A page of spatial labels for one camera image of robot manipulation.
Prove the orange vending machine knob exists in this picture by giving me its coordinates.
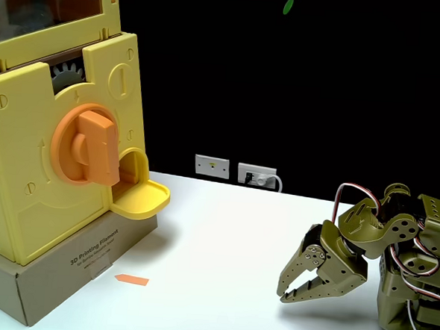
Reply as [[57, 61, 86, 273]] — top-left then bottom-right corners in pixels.
[[48, 101, 126, 188]]

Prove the yellow capsule vending machine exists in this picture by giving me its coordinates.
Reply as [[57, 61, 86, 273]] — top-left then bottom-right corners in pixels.
[[0, 0, 183, 275]]

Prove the orange paper arrow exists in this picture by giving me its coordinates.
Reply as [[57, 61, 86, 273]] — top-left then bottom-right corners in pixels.
[[113, 273, 150, 287]]

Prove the yellow dispensing tray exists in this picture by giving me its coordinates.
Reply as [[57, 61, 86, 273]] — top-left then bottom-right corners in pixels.
[[110, 176, 172, 222]]

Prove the brown cardboard filament box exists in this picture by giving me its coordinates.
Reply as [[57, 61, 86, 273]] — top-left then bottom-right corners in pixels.
[[0, 203, 160, 330]]

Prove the grey plastic gear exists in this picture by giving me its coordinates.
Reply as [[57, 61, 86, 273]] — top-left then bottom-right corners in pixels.
[[48, 61, 88, 98]]

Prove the red white black wrist cable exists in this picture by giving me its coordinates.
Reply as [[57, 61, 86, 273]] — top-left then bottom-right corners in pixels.
[[331, 181, 384, 228]]

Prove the white plug with cable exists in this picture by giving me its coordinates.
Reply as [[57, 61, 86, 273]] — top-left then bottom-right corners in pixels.
[[254, 173, 283, 193]]

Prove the white wall power outlet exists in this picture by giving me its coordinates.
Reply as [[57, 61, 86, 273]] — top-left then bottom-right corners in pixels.
[[236, 162, 278, 189]]

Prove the white blank wall plate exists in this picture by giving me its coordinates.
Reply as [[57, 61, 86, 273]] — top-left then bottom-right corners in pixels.
[[193, 154, 231, 181]]

